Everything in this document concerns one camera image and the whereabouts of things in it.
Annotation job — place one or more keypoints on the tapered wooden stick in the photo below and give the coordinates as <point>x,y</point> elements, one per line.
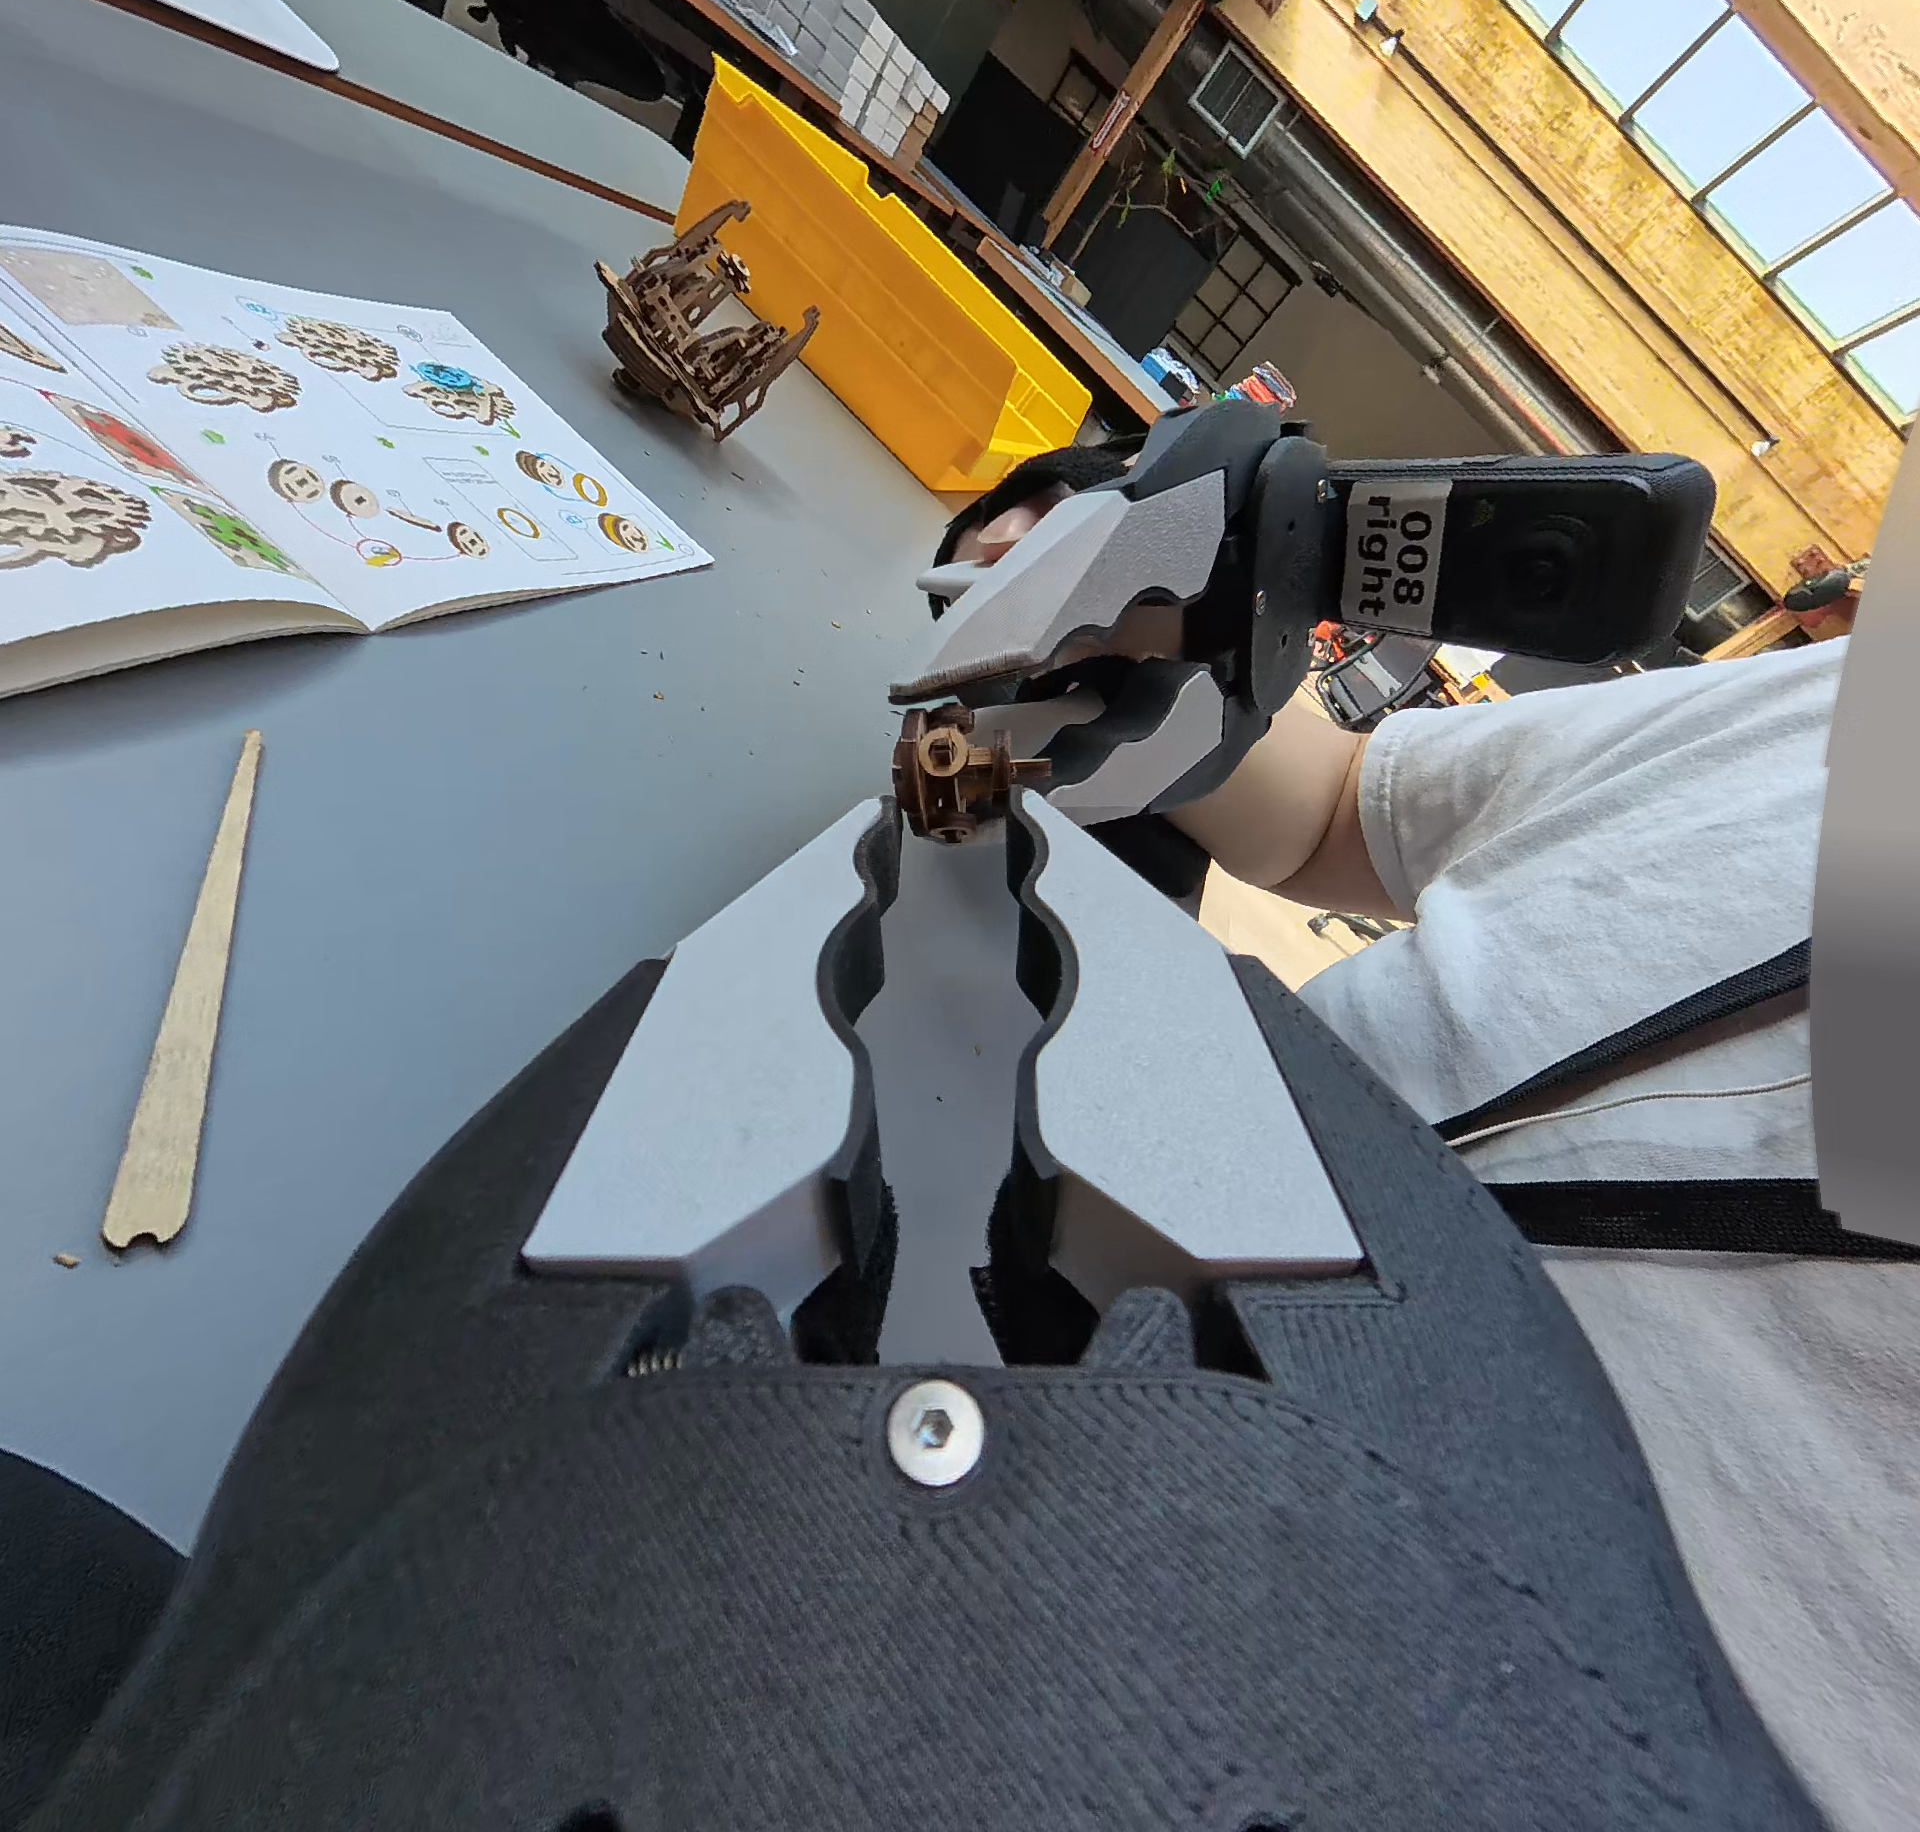
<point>180,1052</point>

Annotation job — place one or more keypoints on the person's right forearm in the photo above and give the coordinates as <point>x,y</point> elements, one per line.
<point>1290,844</point>

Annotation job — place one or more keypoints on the wooden model frame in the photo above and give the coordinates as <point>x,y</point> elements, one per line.
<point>690,339</point>

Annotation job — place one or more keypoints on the grey desk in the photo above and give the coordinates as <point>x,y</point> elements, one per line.
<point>526,814</point>

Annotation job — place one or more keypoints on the person's right hand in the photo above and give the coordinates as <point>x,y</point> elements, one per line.
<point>1016,531</point>

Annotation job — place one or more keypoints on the stack of small grey boxes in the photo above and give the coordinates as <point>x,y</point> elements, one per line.
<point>856,34</point>

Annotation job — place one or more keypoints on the instruction booklet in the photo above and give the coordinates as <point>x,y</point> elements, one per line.
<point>300,513</point>

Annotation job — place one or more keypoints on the small wooden hub assembly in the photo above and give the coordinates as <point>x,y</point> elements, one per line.
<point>945,789</point>

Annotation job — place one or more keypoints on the person's white t-shirt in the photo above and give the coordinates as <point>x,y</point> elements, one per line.
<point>1651,844</point>

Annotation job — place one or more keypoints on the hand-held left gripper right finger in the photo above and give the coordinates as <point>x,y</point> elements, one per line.
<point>1185,1114</point>

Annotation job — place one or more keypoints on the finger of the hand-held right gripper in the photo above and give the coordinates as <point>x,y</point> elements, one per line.
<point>1051,588</point>
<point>1171,739</point>

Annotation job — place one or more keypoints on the yellow plastic bin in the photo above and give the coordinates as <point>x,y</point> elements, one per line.
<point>856,274</point>

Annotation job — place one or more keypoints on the metal duct pipe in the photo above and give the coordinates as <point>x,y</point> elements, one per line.
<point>1395,288</point>

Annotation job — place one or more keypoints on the skylight window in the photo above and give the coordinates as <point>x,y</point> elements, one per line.
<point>1726,78</point>

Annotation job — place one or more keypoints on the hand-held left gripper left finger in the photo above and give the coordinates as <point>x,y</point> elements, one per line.
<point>706,1114</point>

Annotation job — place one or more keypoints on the wooden workbench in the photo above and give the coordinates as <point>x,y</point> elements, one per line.
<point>1036,274</point>

